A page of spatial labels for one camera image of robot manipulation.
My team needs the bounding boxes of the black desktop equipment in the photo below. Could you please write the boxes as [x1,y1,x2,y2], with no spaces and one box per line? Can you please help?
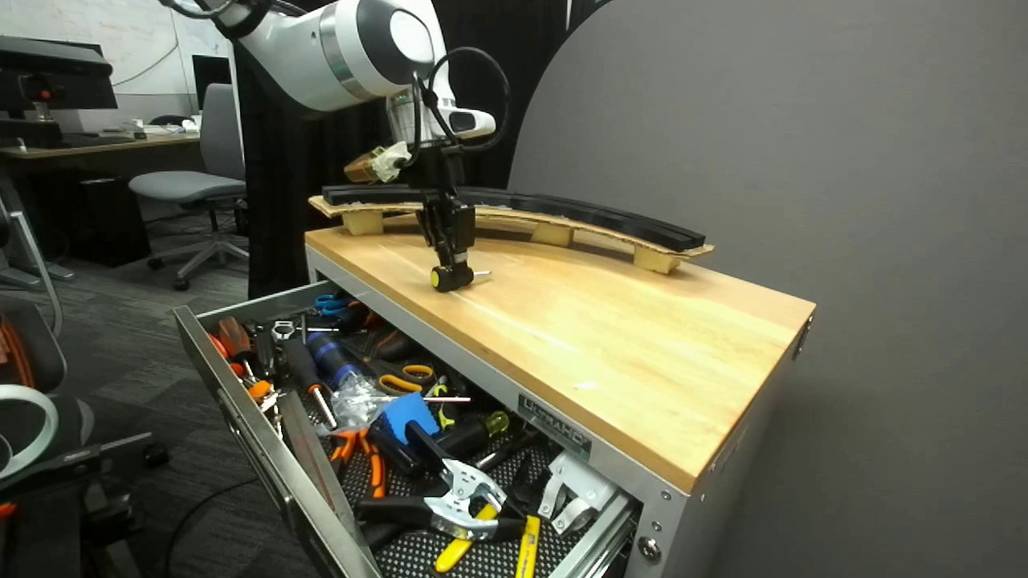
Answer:
[0,31,121,147]

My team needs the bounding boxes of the clear plastic bag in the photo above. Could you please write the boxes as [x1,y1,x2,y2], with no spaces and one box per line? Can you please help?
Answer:
[327,373,397,434]

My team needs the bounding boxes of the small blue tool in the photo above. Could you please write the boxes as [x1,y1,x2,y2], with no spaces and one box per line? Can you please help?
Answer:
[313,288,356,324]

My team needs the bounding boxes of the white VR controller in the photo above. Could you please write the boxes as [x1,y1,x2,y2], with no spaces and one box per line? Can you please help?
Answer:
[0,383,65,481]

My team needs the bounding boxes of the grey metal stand frame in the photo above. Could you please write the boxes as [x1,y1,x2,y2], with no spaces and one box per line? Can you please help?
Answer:
[0,191,69,324]

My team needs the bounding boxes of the orange black handled tool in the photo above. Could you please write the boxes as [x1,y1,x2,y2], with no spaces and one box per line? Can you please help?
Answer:
[205,316,256,378]

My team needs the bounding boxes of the cabinet logo badge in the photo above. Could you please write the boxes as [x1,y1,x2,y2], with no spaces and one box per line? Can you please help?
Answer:
[515,388,597,462]

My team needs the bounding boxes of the blue block clamp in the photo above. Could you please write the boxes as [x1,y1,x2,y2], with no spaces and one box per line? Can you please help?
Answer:
[366,392,447,479]

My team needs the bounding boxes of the grey round partition panel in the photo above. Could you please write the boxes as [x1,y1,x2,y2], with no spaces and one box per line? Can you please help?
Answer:
[508,0,1028,578]

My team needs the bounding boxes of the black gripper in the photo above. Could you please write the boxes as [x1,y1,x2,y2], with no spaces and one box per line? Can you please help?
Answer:
[412,143,479,282]

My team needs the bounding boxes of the white plastic bracket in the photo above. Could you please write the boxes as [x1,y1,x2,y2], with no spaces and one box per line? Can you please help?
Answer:
[535,448,623,539]

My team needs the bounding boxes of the curved wooden black track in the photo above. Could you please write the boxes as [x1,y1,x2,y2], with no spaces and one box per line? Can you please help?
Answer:
[307,180,721,280]

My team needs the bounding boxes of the stubby black yellow screwdriver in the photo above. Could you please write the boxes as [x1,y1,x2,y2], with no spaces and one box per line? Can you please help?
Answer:
[429,259,495,295]

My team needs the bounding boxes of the blue handled screwdriver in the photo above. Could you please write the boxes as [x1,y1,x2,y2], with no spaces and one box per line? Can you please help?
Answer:
[307,332,371,394]

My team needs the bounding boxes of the orange strap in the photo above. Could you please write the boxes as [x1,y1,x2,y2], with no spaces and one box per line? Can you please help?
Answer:
[0,316,40,392]

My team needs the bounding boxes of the grey office chair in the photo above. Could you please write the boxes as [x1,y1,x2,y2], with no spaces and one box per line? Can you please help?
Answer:
[125,81,253,295]

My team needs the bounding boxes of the wide steel cabinet drawer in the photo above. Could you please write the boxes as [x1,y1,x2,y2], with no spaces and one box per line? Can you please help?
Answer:
[172,280,645,578]

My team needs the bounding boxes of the yellow handled tool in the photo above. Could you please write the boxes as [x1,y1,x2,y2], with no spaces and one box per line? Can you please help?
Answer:
[511,512,545,578]
[430,501,502,578]

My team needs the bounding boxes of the black floor cable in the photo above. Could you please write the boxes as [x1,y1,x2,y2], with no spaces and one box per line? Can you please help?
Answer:
[160,471,268,578]

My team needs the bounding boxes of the silver metal spring clamp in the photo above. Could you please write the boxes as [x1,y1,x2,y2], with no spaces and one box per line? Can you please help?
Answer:
[356,454,529,539]

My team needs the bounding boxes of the wooden office desk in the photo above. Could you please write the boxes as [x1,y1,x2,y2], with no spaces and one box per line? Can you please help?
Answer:
[0,126,205,180]

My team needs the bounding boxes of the black under-desk cabinet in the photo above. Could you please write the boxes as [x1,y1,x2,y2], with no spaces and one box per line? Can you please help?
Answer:
[28,171,154,269]

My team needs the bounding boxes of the black cart board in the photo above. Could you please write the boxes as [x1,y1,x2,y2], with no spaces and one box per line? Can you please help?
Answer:
[0,432,157,578]

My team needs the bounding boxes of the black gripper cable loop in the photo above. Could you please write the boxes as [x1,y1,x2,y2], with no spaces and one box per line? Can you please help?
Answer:
[408,42,515,156]

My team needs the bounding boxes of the black computer monitor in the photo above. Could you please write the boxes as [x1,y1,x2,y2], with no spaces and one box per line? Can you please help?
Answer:
[190,53,236,111]

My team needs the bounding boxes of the black handled screwdriver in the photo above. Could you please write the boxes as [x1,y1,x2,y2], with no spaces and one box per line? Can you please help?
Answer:
[276,338,342,432]

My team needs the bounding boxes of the tan wrist camera mount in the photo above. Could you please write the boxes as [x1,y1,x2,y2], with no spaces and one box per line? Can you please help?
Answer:
[342,137,419,187]

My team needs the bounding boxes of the orange yellow handled pliers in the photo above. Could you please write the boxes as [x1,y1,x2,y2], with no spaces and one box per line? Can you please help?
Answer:
[375,359,441,400]

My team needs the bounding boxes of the long black yellow screwdriver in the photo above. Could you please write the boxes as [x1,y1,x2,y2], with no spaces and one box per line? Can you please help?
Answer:
[437,409,518,460]

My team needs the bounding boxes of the steel tool cabinet wood top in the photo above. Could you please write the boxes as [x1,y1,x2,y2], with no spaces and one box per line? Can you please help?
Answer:
[303,221,821,578]

